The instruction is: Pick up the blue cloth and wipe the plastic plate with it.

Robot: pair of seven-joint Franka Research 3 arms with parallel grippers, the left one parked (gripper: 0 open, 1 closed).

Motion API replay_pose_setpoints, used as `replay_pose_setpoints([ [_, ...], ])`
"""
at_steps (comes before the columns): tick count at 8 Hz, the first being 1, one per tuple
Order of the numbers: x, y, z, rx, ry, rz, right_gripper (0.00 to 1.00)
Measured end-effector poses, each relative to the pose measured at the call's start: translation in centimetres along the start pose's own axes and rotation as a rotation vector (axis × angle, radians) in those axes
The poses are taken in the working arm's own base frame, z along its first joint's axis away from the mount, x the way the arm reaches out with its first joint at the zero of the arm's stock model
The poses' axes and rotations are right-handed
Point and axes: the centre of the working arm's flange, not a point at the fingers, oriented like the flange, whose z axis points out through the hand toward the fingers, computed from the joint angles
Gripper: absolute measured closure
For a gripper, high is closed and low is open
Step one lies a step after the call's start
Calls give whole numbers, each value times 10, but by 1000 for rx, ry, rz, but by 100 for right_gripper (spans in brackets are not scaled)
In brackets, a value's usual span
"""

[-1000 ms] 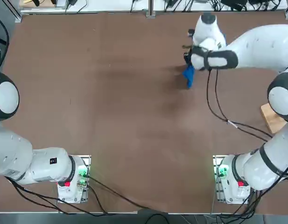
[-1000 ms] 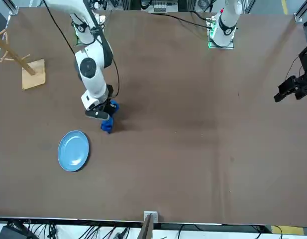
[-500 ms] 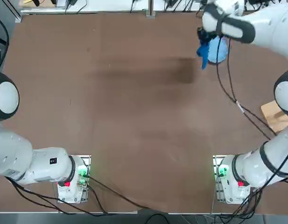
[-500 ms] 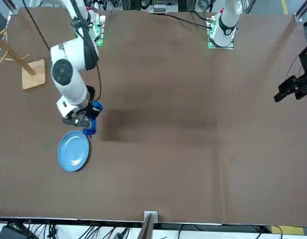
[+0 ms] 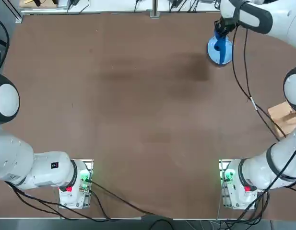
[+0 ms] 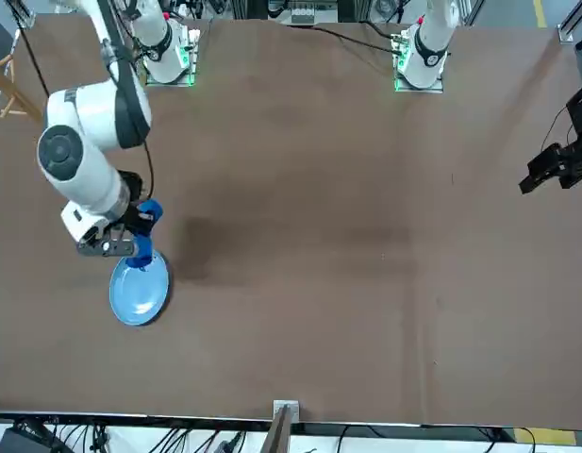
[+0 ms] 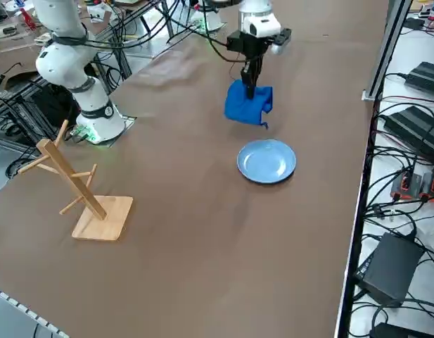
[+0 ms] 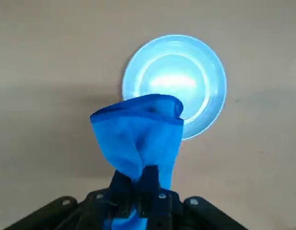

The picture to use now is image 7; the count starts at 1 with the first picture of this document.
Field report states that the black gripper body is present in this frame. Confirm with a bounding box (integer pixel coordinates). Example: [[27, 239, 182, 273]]
[[226, 30, 274, 64]]

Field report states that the blue cloth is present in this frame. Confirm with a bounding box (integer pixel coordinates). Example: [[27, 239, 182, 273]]
[[223, 79, 274, 130]]

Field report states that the blue plastic plate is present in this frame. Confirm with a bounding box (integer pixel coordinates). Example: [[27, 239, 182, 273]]
[[236, 139, 298, 184]]

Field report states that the large black power adapter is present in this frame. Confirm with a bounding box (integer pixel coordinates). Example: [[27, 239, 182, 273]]
[[383, 105, 434, 163]]

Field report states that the small black power adapter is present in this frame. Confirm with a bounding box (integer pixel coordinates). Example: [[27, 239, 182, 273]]
[[404, 61, 434, 94]]

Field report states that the orange black device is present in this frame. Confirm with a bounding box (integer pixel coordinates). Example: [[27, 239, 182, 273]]
[[419, 172, 434, 202], [390, 172, 424, 201]]

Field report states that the wooden cup rack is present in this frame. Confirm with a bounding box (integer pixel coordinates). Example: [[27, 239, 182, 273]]
[[18, 119, 134, 242]]

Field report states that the red plastic object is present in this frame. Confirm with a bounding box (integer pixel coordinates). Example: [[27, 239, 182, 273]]
[[19, 6, 37, 32]]

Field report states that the black box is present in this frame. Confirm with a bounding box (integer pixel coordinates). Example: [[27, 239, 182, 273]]
[[355, 232, 425, 306]]

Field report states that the flat black device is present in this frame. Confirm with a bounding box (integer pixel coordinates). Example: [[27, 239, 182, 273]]
[[373, 322, 434, 338]]

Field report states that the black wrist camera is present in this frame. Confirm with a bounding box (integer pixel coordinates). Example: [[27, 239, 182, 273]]
[[271, 28, 292, 56]]

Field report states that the metal camera post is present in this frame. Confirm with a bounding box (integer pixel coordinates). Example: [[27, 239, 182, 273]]
[[362, 0, 413, 102]]

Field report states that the grey metal frame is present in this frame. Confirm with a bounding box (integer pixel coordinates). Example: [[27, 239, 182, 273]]
[[0, 284, 68, 338]]

